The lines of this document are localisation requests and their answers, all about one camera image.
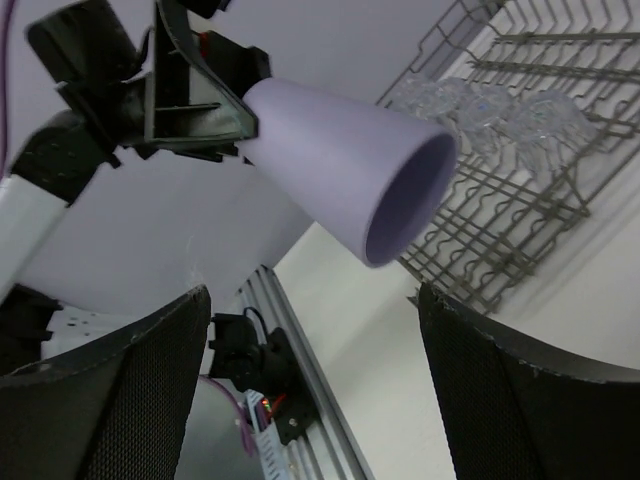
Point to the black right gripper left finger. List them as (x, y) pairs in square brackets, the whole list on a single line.
[(113, 408)]

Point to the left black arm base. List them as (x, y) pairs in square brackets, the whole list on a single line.
[(254, 358)]

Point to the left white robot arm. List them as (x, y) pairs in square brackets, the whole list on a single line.
[(52, 169)]

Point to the white slotted cable duct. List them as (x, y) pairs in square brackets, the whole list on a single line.
[(273, 461)]

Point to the purple plastic cup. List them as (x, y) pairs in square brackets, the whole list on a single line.
[(371, 177)]

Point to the clear glass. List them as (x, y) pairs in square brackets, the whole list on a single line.
[(549, 129), (501, 131), (421, 98), (460, 107)]

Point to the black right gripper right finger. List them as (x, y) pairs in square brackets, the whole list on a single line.
[(515, 407)]

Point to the aluminium front rail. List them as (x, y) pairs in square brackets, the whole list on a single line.
[(328, 449)]

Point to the grey wire dish rack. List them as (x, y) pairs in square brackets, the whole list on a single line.
[(499, 227)]

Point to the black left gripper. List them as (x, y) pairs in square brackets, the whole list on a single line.
[(179, 91)]

